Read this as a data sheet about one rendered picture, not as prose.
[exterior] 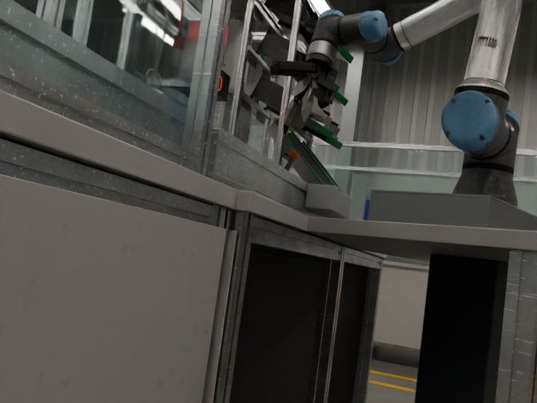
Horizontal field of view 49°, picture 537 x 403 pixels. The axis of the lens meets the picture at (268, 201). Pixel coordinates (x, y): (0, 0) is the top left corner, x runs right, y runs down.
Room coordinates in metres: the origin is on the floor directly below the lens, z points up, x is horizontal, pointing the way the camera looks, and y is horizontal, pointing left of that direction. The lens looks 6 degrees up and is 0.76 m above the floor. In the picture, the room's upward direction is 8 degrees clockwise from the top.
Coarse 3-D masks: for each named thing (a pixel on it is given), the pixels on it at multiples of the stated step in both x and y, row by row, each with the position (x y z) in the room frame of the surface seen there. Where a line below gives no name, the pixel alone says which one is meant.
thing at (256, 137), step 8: (232, 96) 2.76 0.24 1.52; (232, 104) 2.78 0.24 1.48; (224, 112) 2.71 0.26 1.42; (240, 112) 2.88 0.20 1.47; (224, 120) 2.72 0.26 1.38; (240, 120) 2.89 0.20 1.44; (256, 120) 3.09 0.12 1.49; (224, 128) 2.73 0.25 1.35; (256, 128) 3.11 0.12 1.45; (264, 128) 3.22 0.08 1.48; (256, 136) 3.12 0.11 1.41; (248, 144) 3.03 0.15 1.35; (256, 144) 3.14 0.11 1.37
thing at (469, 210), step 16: (384, 192) 1.34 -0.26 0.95; (400, 192) 1.31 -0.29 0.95; (416, 192) 1.28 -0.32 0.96; (384, 208) 1.33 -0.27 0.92; (400, 208) 1.31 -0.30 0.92; (416, 208) 1.28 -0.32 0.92; (432, 208) 1.25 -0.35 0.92; (448, 208) 1.23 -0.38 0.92; (464, 208) 1.20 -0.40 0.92; (480, 208) 1.18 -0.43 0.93; (496, 208) 1.19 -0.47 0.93; (512, 208) 1.26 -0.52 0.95; (432, 224) 1.25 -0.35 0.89; (448, 224) 1.22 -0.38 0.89; (464, 224) 1.20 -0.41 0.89; (480, 224) 1.18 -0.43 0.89; (496, 224) 1.20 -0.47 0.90; (512, 224) 1.26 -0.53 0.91; (528, 224) 1.33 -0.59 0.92
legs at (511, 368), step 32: (448, 256) 1.34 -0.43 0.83; (512, 256) 0.89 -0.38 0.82; (448, 288) 1.33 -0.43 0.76; (480, 288) 1.28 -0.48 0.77; (512, 288) 0.89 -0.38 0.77; (448, 320) 1.33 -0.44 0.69; (480, 320) 1.28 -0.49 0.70; (512, 320) 0.89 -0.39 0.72; (448, 352) 1.32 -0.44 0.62; (480, 352) 1.27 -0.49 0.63; (512, 352) 0.89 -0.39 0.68; (416, 384) 1.37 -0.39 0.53; (448, 384) 1.32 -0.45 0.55; (480, 384) 1.27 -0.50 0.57; (512, 384) 0.89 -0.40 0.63
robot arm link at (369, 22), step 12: (372, 12) 1.41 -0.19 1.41; (348, 24) 1.43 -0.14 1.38; (360, 24) 1.41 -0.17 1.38; (372, 24) 1.40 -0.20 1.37; (384, 24) 1.43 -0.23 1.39; (348, 36) 1.45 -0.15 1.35; (360, 36) 1.43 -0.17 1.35; (372, 36) 1.42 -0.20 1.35; (384, 36) 1.43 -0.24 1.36; (372, 48) 1.49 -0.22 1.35
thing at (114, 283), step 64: (0, 128) 0.42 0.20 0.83; (64, 128) 0.49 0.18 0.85; (0, 192) 0.44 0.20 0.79; (64, 192) 0.50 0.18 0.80; (128, 192) 0.61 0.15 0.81; (192, 192) 0.72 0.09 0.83; (0, 256) 0.45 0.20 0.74; (64, 256) 0.52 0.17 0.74; (128, 256) 0.61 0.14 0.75; (192, 256) 0.75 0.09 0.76; (0, 320) 0.46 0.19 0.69; (64, 320) 0.53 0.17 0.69; (128, 320) 0.63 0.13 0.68; (192, 320) 0.78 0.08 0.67; (0, 384) 0.47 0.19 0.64; (64, 384) 0.55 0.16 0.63; (128, 384) 0.65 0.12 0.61; (192, 384) 0.80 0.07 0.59
